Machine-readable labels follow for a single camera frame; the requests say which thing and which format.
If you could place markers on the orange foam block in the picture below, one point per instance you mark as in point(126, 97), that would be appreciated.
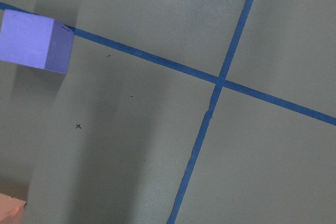
point(12, 210)

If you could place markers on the purple foam block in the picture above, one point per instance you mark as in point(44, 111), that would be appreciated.
point(35, 41)

